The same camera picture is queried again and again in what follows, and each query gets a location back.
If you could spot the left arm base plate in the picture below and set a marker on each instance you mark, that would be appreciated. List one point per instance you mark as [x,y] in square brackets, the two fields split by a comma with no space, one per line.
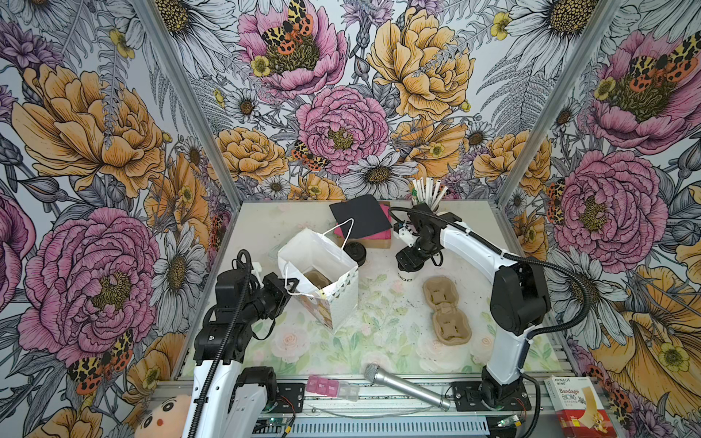
[289,399]

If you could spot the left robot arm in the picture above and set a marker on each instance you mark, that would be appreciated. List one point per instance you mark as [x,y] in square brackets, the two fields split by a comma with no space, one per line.
[228,398]

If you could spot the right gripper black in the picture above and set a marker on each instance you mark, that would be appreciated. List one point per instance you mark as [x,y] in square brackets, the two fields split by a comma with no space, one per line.
[408,251]

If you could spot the bandage box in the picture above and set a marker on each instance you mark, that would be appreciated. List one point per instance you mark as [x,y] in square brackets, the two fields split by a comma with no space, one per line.
[578,407]

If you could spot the pastel patterned gift bag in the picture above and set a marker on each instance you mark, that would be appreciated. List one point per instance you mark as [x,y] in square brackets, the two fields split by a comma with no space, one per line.
[328,277]

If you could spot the black napkin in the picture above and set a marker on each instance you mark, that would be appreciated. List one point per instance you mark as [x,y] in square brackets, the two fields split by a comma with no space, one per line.
[360,217]

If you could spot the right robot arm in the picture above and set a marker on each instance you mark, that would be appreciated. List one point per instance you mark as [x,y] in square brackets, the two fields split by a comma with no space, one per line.
[520,297]

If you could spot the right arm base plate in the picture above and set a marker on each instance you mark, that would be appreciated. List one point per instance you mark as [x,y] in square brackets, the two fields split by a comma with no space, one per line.
[468,396]

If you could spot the plush doll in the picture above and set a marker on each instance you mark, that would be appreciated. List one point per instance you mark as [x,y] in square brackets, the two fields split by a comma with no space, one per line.
[167,420]

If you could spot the black cup lid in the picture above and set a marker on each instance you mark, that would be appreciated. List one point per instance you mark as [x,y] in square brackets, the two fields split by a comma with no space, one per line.
[410,259]

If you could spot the cardboard napkin box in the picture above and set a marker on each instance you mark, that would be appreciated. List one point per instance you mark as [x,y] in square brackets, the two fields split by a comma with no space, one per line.
[372,244]

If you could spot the white paper straws bundle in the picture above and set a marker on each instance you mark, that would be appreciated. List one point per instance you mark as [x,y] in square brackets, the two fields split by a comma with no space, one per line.
[428,191]

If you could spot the brown pulp cup carrier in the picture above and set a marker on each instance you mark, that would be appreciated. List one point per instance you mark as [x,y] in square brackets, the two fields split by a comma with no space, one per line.
[450,324]

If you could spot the stack of black lids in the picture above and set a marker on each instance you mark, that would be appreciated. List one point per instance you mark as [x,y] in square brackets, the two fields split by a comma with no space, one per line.
[357,252]

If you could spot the white paper coffee cup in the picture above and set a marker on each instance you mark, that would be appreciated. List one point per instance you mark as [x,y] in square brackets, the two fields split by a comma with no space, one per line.
[407,276]

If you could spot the pink plastic tray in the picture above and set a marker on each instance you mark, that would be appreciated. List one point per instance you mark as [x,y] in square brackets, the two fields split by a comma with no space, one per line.
[333,388]

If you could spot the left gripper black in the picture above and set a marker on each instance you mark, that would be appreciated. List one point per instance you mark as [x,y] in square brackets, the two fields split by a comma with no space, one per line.
[277,286]

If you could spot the silver microphone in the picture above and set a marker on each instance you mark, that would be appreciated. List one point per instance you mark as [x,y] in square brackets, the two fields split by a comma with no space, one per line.
[375,374]

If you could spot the pink napkins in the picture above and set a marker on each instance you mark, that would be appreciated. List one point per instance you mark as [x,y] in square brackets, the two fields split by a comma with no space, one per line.
[382,237]

